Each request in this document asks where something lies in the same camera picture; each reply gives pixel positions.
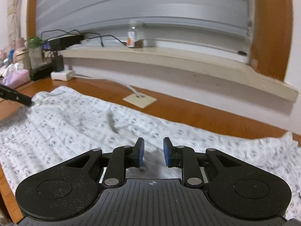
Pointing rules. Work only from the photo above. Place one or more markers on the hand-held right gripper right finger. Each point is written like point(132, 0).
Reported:
point(167, 153)

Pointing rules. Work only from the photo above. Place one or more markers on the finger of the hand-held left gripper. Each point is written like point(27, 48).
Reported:
point(18, 96)

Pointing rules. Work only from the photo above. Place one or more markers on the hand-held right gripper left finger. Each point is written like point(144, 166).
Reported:
point(140, 153)

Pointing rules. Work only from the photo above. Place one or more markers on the white checker print shirt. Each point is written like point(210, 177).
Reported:
point(82, 127)

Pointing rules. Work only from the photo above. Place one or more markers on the pink cloth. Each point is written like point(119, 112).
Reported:
point(16, 80)

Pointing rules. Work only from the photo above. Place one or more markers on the black desk stand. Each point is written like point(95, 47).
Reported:
point(41, 74)

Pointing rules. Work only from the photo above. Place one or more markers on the beige flask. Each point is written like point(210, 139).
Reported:
point(21, 54)

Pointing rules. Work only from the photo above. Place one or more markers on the green cap bottle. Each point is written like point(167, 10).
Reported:
point(35, 54)

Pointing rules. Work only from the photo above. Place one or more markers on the white power strip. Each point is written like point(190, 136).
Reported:
point(62, 75)

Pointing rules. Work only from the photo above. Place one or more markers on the black power adapter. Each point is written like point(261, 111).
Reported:
point(57, 63)

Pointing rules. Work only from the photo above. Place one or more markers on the black box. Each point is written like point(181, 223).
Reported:
point(65, 42)

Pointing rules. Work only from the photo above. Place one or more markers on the beige curtain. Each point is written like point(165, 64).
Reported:
point(15, 9)

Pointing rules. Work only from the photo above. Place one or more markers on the beige window sill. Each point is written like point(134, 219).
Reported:
point(164, 58)

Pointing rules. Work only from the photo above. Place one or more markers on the clear jar orange label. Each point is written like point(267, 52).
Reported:
point(135, 35)

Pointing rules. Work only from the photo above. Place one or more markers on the grey window blind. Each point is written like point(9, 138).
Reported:
point(141, 2)

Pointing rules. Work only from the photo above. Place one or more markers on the wooden window frame post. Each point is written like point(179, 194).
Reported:
point(270, 28)
point(32, 9)

